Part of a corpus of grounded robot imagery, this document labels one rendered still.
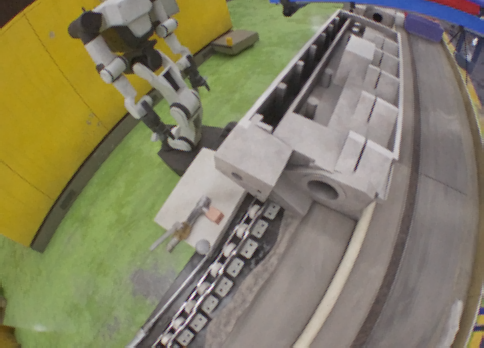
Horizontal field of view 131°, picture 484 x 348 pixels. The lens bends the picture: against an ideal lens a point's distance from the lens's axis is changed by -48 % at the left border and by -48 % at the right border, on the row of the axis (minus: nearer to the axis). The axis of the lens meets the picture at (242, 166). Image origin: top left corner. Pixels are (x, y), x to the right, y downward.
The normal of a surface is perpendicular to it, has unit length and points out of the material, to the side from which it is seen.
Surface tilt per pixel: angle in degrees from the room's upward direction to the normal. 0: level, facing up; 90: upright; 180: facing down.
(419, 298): 0
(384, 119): 32
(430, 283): 0
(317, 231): 0
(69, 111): 90
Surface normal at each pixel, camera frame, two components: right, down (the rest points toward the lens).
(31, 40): 0.82, 0.35
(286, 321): -0.21, -0.55
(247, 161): -0.37, 0.07
